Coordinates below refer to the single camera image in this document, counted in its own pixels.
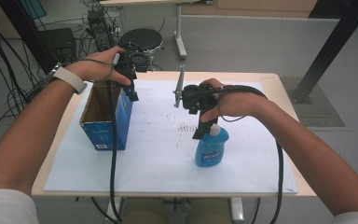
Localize white table mat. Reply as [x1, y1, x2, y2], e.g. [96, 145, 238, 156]
[42, 79, 299, 194]

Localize light wooden cabinet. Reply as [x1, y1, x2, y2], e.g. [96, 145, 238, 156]
[181, 0, 320, 19]

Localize round black stool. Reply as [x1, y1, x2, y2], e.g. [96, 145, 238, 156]
[119, 27, 164, 52]

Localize blue dish soap bottle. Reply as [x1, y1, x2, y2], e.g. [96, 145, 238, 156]
[194, 123, 230, 168]

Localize wristwatch with beige band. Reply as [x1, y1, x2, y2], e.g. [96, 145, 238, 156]
[46, 62, 89, 95]

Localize person's khaki pants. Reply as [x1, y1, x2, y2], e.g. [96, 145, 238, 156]
[120, 198, 232, 224]

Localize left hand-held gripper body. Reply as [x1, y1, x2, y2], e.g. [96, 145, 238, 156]
[114, 46, 157, 82]

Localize thin black cable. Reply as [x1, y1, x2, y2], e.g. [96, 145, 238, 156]
[251, 197, 261, 224]
[89, 197, 119, 224]

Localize bundle of black floor cables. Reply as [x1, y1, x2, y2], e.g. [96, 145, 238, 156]
[0, 6, 49, 160]

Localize person's white sleeve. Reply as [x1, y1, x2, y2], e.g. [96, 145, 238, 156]
[332, 211, 358, 224]
[0, 189, 41, 224]

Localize person's white right sleeve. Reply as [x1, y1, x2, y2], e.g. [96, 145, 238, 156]
[332, 211, 358, 224]

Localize person's white left sleeve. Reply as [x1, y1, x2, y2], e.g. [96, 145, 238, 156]
[0, 189, 41, 224]

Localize black metal frame post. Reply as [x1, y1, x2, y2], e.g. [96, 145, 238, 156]
[0, 0, 59, 76]
[288, 0, 358, 105]

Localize white table leg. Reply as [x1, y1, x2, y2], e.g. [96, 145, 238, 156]
[229, 197, 245, 224]
[104, 197, 124, 224]

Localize teal board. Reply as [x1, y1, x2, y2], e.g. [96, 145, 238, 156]
[19, 0, 48, 21]

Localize black equipment box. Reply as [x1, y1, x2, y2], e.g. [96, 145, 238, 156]
[38, 27, 77, 64]

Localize black computer tower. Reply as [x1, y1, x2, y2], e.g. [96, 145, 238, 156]
[87, 8, 115, 52]

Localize person's right hand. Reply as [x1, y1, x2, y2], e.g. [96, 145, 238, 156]
[200, 77, 273, 124]

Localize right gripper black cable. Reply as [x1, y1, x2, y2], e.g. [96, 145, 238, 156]
[211, 84, 285, 224]

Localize white background table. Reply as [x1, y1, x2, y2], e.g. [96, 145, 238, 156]
[99, 0, 213, 61]

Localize person's left hand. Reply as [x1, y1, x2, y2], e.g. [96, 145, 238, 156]
[65, 46, 132, 87]

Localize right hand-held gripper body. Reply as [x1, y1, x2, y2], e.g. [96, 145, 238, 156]
[172, 63, 221, 116]

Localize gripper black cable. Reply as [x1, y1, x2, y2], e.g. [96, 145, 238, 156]
[106, 78, 124, 224]
[211, 84, 285, 224]

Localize blue cardboard box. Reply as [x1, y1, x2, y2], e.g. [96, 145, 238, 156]
[79, 79, 134, 151]

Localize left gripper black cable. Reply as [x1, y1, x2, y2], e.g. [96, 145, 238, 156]
[106, 78, 124, 224]

